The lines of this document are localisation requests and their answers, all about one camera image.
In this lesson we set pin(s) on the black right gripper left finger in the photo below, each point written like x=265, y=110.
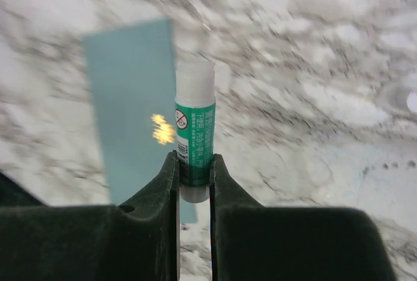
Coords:
x=137, y=240

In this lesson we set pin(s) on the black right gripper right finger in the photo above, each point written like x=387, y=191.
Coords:
x=252, y=242

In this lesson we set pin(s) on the teal envelope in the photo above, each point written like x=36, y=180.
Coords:
x=131, y=72

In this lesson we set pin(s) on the green white glue stick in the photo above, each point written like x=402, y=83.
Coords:
x=195, y=108

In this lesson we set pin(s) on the white glue stick cap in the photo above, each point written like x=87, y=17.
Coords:
x=411, y=101

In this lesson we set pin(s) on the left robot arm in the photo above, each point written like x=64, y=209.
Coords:
x=12, y=194

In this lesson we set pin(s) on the gold seal sticker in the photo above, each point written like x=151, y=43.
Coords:
x=163, y=131

